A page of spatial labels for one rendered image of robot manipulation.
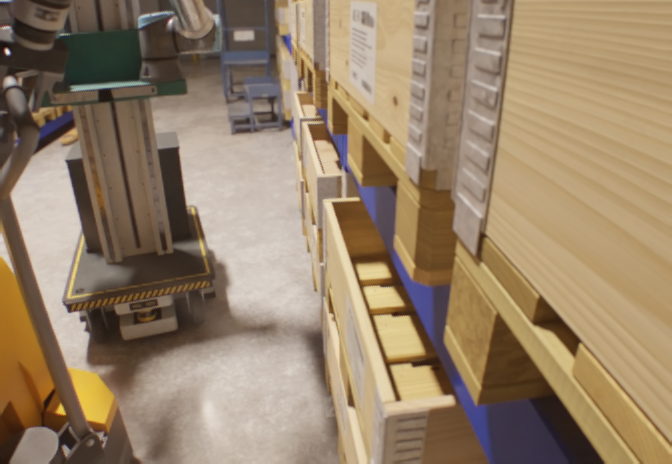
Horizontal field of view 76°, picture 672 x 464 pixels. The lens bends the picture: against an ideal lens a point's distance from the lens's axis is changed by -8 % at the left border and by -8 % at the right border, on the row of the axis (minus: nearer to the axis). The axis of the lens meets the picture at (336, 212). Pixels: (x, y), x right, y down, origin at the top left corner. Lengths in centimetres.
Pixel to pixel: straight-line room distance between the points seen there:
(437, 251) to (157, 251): 209
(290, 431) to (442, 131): 160
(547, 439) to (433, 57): 35
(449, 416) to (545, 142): 53
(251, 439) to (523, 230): 170
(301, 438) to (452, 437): 118
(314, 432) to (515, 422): 149
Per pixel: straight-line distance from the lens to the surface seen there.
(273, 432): 194
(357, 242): 142
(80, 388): 177
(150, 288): 225
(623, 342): 25
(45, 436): 154
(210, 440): 195
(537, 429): 45
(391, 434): 74
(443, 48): 46
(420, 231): 53
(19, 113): 100
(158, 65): 205
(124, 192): 243
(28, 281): 124
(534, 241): 30
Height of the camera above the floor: 148
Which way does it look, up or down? 24 degrees down
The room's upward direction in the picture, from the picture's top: straight up
